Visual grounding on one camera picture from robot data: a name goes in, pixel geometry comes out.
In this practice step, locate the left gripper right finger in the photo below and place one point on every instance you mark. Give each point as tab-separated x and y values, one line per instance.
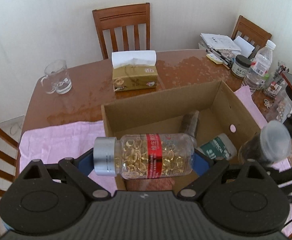
208	170

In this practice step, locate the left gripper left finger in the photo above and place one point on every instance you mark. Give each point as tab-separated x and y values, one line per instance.
77	174

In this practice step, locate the clear capsule bottle silver cap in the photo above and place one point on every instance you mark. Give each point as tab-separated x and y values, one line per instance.
144	156

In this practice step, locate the dark jar clear lid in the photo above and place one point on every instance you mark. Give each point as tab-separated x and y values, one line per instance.
271	145

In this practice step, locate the pink table cloth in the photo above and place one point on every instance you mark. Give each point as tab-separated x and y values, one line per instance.
53	143

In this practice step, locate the brown cardboard box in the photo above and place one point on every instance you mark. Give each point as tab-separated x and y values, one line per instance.
221	111

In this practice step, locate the clear glass mug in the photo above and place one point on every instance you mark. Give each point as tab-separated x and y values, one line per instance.
56	78

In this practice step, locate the clear plastic water bottle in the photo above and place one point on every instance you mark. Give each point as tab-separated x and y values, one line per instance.
259	67

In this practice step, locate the black lid white jar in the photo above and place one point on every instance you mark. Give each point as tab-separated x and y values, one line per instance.
240	67

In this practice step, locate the gold tissue box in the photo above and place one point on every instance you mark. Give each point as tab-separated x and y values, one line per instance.
134	70

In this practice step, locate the stack of white papers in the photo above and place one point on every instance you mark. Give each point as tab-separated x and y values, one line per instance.
225	45

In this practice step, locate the wooden chair right corner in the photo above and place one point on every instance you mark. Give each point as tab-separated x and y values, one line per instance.
255	35

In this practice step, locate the wooden chair behind table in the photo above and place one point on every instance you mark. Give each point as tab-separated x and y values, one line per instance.
122	17

